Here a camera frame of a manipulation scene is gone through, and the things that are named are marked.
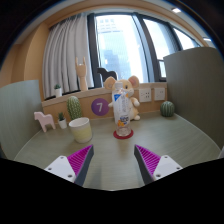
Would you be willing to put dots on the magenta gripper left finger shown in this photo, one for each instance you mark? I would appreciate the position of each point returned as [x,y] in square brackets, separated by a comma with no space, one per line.
[73,168]

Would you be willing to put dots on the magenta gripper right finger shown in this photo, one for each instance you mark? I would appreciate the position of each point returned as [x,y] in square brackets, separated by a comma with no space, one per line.
[152,166]

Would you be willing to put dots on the clear plastic water bottle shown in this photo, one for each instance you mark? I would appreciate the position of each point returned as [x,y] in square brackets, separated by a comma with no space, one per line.
[121,110]

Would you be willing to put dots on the red round coaster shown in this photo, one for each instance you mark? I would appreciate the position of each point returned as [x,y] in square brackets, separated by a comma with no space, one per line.
[115,135]

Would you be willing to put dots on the pale yellow cup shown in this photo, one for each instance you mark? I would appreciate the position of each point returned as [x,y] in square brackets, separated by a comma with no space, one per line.
[81,129]

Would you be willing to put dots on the small potted plant on table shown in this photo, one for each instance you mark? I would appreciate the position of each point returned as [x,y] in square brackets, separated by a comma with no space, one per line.
[62,120]

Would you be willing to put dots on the pink wooden horse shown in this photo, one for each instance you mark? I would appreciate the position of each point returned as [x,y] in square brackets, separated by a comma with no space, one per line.
[44,120]

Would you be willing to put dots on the round green cactus ornament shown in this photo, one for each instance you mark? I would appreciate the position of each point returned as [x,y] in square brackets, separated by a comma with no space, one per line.
[167,109]

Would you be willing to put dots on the tall green cactus ornament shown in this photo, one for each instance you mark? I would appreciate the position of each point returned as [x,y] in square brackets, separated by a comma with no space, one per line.
[74,107]

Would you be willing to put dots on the purple number seven disc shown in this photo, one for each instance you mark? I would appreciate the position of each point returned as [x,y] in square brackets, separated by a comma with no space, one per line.
[100,107]

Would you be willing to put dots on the small potted plant on sill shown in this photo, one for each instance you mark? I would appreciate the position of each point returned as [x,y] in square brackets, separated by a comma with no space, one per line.
[58,90]

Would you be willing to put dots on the plush hamster toy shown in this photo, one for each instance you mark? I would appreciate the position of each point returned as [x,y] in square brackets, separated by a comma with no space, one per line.
[128,85]

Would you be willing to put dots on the left grey partition panel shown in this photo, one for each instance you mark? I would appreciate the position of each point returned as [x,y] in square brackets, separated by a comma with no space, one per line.
[18,103]

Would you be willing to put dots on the grey partition panel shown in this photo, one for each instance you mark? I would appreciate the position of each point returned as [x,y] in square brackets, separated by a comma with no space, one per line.
[18,103]
[195,83]

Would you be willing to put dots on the right grey partition panel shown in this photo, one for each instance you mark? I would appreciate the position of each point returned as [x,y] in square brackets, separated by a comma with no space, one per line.
[195,83]

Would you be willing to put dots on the black horse figure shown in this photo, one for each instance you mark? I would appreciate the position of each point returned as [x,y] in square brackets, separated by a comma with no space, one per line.
[105,74]

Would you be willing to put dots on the wooden hand sculpture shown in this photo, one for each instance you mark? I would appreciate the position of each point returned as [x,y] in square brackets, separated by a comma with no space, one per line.
[81,72]

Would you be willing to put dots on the grey curtain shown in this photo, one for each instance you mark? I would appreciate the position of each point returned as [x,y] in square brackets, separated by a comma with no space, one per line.
[67,40]

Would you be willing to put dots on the left white wall socket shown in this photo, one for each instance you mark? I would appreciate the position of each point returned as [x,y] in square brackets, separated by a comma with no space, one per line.
[145,95]

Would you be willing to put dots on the white wall socket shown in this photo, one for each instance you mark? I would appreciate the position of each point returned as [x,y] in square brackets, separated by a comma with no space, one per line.
[145,95]
[159,94]

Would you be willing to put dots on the right white wall socket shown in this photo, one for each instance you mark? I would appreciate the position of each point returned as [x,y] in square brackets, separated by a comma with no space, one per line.
[159,94]

